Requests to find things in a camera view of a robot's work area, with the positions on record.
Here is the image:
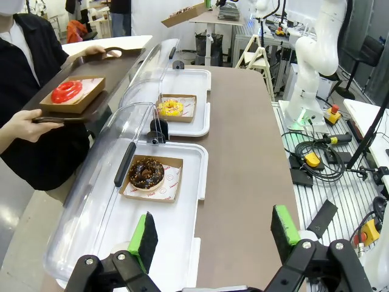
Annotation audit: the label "yellow emergency stop button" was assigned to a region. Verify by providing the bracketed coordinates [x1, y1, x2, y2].
[323, 104, 342, 126]

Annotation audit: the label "black rectangular block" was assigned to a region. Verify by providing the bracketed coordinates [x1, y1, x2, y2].
[306, 199, 339, 240]

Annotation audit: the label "black power brick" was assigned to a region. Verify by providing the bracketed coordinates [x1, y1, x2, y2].
[288, 154, 314, 188]

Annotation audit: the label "stacked grey trays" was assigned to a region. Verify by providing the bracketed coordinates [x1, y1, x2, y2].
[216, 5, 241, 22]

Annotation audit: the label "yellow emergency stop box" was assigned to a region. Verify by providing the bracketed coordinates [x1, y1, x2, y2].
[353, 218, 381, 248]

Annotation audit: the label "person's right forearm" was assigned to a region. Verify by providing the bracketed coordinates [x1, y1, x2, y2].
[0, 125, 15, 155]

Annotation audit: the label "clear hinged tray lid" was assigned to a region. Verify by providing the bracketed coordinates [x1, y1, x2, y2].
[117, 38, 185, 108]
[42, 102, 171, 282]

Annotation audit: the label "white step ladder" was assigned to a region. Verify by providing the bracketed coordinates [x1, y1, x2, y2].
[235, 33, 277, 99]

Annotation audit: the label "beige standing desk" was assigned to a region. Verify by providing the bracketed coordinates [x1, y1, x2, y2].
[188, 8, 244, 66]

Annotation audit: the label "chocolate donut orange sprinkles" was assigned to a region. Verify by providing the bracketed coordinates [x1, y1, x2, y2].
[128, 157, 166, 193]

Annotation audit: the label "coiled black cable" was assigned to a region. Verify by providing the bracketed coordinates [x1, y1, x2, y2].
[281, 131, 346, 184]

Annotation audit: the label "red glazed donut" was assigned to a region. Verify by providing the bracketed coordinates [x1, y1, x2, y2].
[50, 80, 84, 105]

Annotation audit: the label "white display tray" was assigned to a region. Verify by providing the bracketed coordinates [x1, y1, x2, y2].
[54, 140, 209, 290]
[120, 68, 212, 138]

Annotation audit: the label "person's right hand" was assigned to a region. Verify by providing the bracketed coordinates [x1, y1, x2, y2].
[7, 109, 65, 143]

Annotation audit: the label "dark brown serving tray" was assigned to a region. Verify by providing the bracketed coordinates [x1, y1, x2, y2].
[22, 45, 147, 124]

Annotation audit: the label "white printed paper liner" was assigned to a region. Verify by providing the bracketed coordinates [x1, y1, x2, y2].
[159, 96, 196, 118]
[70, 78, 105, 103]
[129, 164, 182, 202]

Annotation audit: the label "black enabling handle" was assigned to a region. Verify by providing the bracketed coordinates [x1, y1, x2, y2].
[321, 133, 353, 147]

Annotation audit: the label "dark donut pink white sprinkles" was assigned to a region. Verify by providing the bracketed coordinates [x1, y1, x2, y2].
[169, 7, 191, 18]

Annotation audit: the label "brown cardboard donut box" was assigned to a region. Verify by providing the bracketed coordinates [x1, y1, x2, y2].
[119, 154, 184, 204]
[155, 93, 198, 123]
[160, 2, 208, 29]
[39, 75, 106, 114]

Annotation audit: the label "black tripod pole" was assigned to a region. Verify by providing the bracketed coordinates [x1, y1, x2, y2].
[345, 88, 389, 171]

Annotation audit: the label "large white table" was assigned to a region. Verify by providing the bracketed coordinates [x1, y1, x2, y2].
[60, 35, 153, 57]

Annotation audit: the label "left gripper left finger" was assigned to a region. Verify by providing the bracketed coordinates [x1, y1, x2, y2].
[64, 210, 162, 292]

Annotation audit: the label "yellow glazed sprinkled donut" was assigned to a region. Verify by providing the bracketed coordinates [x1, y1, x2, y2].
[155, 99, 185, 118]

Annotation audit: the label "small white side table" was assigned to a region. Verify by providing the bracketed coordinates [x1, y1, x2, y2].
[343, 98, 389, 172]

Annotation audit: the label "person in black shirt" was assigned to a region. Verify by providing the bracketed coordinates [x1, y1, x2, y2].
[0, 0, 92, 192]

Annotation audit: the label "black waste bin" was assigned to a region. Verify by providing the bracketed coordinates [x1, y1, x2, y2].
[194, 32, 224, 67]

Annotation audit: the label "person's left hand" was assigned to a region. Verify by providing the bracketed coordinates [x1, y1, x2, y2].
[84, 45, 106, 57]

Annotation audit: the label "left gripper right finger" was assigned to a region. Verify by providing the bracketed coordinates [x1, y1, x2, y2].
[264, 204, 373, 292]

